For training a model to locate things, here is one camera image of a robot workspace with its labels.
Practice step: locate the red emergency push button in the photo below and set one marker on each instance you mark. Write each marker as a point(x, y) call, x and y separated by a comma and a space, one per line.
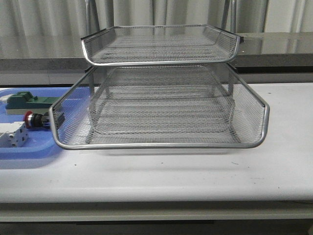
point(37, 121)

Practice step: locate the blue plastic tray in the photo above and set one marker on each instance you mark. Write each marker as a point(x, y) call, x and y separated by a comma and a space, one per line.
point(40, 147)

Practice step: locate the grey stone ledge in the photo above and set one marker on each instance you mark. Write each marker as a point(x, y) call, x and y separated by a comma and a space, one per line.
point(280, 49)

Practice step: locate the silver metal rack frame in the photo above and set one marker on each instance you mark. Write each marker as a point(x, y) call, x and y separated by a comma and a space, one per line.
point(159, 84)

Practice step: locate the green and beige switch block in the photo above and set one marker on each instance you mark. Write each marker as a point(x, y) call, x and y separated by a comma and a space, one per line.
point(22, 102)

